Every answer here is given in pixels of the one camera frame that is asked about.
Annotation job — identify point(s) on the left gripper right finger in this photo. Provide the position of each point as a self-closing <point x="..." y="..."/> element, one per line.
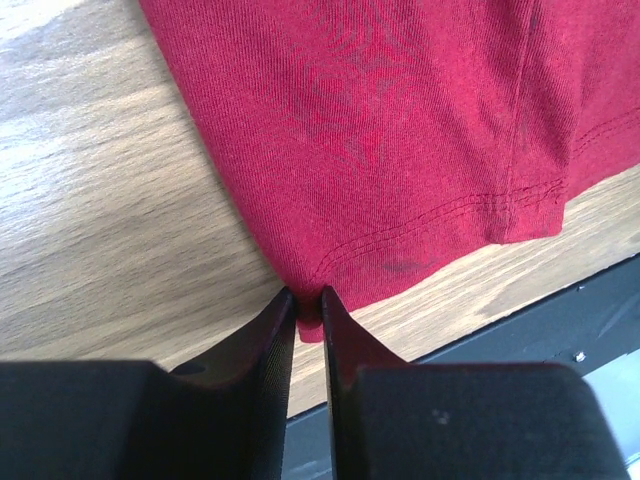
<point x="391" y="419"/>

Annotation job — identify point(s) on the dark red t shirt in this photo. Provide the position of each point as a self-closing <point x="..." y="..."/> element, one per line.
<point x="367" y="144"/>

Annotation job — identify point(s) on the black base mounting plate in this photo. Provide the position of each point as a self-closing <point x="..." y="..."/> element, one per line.
<point x="591" y="326"/>

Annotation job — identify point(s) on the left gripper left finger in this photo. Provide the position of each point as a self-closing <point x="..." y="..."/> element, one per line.
<point x="219" y="415"/>

